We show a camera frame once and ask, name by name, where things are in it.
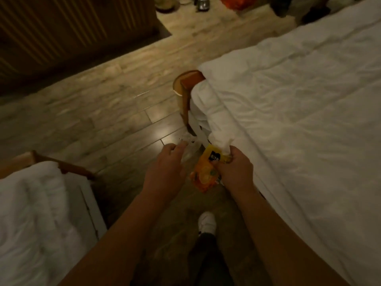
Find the person's right hand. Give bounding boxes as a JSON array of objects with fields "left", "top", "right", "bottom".
[{"left": 214, "top": 145, "right": 255, "bottom": 197}]

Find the person's left hand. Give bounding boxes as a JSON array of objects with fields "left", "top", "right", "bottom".
[{"left": 142, "top": 141, "right": 189, "bottom": 203}]

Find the orange snack packet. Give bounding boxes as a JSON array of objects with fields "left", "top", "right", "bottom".
[{"left": 190, "top": 144, "right": 233, "bottom": 193}]

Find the person's left forearm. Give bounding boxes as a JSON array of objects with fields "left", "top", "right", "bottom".
[{"left": 58, "top": 190, "right": 179, "bottom": 286}]

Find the person's right forearm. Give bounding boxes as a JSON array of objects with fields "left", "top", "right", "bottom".
[{"left": 231, "top": 187, "right": 350, "bottom": 286}]

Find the person's right leg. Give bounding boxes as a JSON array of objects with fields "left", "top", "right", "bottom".
[{"left": 187, "top": 231, "right": 236, "bottom": 286}]

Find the white quilted bed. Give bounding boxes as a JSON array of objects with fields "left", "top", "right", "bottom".
[
  {"left": 190, "top": 0, "right": 381, "bottom": 286},
  {"left": 0, "top": 160, "right": 108, "bottom": 286}
]

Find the orange plastic bag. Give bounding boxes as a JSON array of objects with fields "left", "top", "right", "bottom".
[{"left": 220, "top": 0, "right": 258, "bottom": 11}]

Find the wooden slatted cabinet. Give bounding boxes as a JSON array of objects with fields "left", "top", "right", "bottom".
[{"left": 0, "top": 0, "right": 173, "bottom": 87}]

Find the dark bag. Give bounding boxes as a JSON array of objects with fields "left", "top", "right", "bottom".
[{"left": 267, "top": 0, "right": 331, "bottom": 26}]

